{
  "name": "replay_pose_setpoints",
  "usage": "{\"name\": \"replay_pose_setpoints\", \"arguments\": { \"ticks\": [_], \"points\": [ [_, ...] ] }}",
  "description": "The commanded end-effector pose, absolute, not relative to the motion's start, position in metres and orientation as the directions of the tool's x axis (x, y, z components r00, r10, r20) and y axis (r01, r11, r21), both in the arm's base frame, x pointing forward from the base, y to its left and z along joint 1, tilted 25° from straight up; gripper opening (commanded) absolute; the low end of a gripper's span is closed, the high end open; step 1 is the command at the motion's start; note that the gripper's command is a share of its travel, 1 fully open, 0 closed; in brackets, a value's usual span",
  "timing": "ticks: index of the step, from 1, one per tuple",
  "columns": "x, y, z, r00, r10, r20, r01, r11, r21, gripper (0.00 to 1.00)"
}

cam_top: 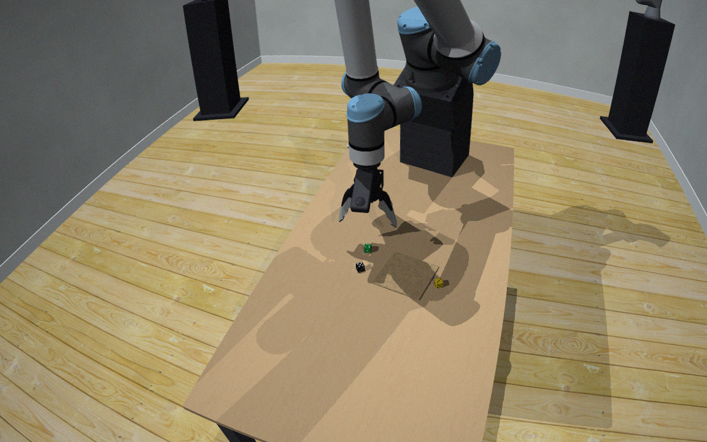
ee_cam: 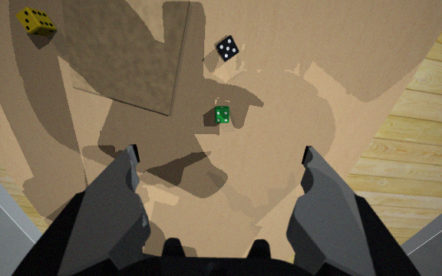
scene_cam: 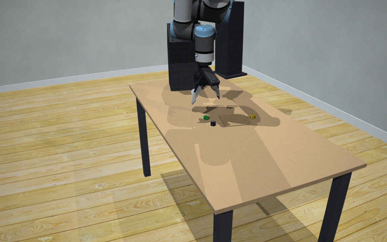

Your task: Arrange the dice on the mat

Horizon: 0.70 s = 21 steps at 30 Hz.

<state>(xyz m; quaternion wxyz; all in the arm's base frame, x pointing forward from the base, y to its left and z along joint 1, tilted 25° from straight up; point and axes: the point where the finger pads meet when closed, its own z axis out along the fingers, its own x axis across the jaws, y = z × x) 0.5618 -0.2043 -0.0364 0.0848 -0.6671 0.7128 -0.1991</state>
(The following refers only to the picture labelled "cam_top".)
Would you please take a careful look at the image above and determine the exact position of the tan textured mat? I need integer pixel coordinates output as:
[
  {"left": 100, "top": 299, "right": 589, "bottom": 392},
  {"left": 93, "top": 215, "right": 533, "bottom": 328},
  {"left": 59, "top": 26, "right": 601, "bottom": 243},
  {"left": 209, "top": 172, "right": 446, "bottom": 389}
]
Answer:
[{"left": 373, "top": 252, "right": 439, "bottom": 300}]

